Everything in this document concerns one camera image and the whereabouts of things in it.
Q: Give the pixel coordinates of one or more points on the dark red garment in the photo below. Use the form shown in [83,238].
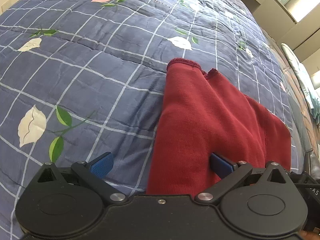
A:
[203,113]

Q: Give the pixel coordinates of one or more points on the blue plaid floral quilt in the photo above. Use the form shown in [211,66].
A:
[93,72]

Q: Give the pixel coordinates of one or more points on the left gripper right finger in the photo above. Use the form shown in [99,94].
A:
[232,175]

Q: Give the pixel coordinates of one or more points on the grey brown quilted mattress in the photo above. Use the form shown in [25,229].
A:
[292,84]

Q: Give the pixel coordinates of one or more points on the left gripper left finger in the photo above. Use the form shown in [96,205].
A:
[91,175]

